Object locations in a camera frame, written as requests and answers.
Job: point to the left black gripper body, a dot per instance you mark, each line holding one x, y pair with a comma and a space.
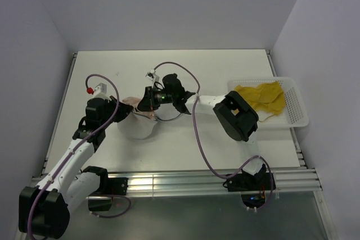
111, 108

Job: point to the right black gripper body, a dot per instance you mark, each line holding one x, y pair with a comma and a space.
160, 96

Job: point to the pink bra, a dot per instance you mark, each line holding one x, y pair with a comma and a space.
134, 101

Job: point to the white mesh laundry bag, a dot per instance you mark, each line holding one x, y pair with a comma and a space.
140, 127

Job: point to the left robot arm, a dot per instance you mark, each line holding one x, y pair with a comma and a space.
45, 209

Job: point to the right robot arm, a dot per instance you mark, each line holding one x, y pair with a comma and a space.
236, 116

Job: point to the yellow cloth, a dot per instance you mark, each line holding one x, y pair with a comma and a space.
266, 97

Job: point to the white plastic basket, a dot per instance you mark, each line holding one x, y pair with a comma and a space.
295, 113

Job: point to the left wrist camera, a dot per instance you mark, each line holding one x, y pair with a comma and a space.
100, 91

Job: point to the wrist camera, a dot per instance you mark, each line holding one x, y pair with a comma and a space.
100, 91
152, 76

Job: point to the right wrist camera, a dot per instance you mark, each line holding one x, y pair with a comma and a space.
152, 76

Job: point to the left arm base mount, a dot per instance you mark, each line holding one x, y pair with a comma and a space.
101, 200

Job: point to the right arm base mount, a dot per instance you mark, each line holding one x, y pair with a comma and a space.
248, 183

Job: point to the aluminium rail frame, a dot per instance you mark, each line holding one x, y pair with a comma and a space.
169, 162

